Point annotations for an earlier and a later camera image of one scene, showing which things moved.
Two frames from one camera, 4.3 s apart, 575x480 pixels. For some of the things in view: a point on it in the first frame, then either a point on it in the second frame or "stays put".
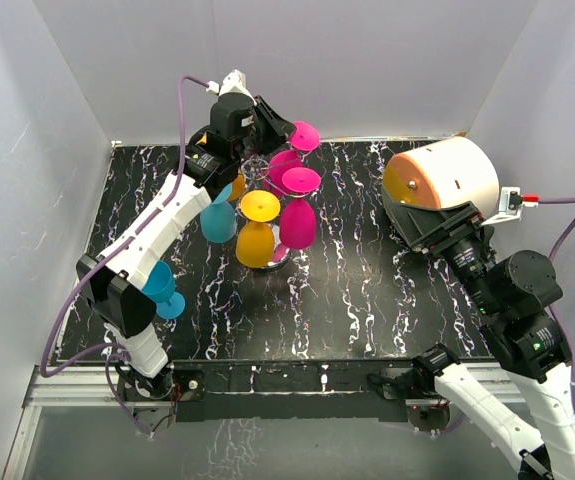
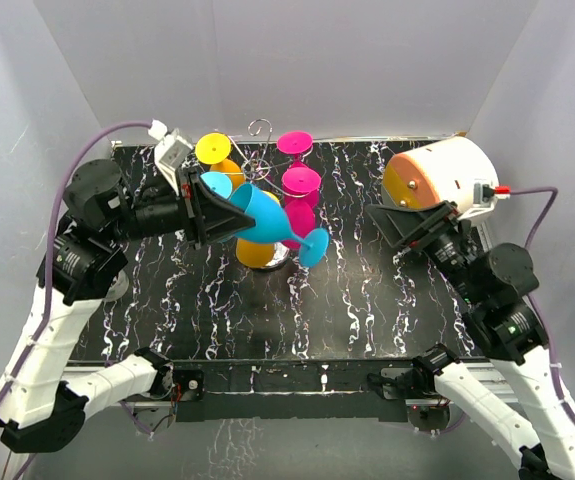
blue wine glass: [160, 287] -> [272, 224]
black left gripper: [279, 130] -> [218, 219]
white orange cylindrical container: [445, 174] stays put
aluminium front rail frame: [233, 390] stays put
